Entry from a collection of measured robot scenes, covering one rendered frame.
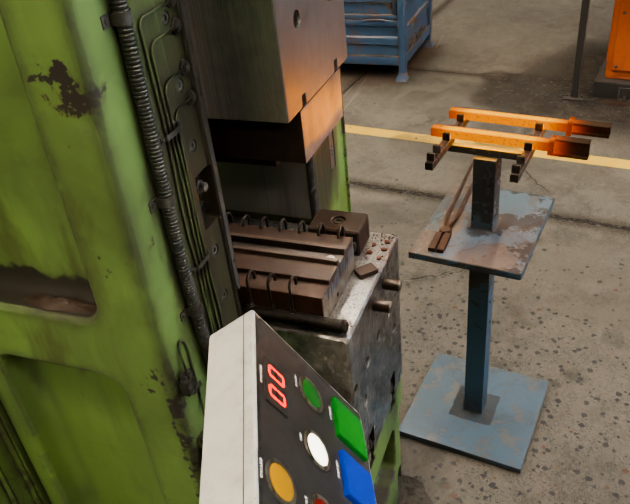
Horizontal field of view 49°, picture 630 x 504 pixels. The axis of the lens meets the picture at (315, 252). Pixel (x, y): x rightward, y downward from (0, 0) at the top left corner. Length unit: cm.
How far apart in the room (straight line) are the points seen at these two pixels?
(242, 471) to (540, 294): 228
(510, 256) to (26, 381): 117
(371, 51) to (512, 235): 329
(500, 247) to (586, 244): 143
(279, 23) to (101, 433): 88
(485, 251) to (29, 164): 117
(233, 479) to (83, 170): 45
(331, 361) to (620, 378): 146
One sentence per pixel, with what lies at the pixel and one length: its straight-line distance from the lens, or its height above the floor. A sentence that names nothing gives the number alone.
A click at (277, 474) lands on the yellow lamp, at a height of 117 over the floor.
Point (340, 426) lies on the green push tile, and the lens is 102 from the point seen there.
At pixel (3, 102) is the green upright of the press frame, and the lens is 110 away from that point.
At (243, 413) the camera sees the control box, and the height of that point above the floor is 119.
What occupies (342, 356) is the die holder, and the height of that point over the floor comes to 87.
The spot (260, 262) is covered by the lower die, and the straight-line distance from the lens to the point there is 144.
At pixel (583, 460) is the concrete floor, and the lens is 238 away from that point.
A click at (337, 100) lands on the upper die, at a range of 131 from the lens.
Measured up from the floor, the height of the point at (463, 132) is 102.
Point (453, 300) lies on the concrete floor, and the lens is 289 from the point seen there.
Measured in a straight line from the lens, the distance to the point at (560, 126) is 192.
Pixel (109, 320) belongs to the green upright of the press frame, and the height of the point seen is 114.
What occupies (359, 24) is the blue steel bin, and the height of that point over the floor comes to 38.
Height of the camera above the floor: 181
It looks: 34 degrees down
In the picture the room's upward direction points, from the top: 7 degrees counter-clockwise
